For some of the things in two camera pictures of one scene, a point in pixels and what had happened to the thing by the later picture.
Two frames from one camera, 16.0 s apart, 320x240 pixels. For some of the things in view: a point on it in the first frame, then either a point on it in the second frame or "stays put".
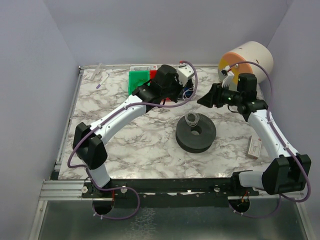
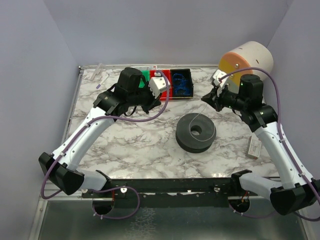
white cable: [191, 118] -> [189, 130]
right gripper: [216, 95] stays put
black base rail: [167, 192] stays put
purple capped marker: [98, 85] stays put
